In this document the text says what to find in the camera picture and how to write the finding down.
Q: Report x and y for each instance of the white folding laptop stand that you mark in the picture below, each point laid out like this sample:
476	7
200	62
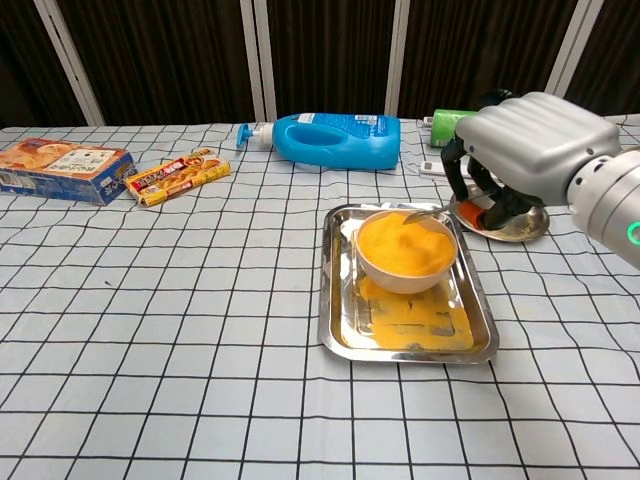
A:
430	168

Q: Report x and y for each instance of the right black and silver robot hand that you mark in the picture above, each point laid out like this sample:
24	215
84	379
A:
540	145

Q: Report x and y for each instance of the checkered tablecloth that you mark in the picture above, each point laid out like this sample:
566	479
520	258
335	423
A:
150	350

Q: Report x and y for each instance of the orange and blue biscuit box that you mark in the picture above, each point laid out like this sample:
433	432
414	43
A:
60	160

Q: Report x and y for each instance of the round steel plate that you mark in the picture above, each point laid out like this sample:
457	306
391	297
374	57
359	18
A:
525	227

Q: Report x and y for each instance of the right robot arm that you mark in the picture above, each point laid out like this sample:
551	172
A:
615	200

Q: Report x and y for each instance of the dark folding screen white frames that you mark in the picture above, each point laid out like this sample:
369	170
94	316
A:
175	60

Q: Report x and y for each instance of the green cylindrical can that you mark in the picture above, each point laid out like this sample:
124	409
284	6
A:
445	127

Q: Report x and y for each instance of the blue pump detergent bottle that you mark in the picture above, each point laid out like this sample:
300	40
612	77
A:
340	145

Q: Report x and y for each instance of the small metal spoon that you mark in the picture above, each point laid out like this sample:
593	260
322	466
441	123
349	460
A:
417	217

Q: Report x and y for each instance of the yellow and red curry box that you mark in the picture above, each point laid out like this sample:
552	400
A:
175	177

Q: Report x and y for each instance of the white bowl of orange powder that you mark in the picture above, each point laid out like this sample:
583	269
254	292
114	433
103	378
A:
405	280

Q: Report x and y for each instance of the rectangular steel tray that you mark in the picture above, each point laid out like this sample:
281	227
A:
410	325

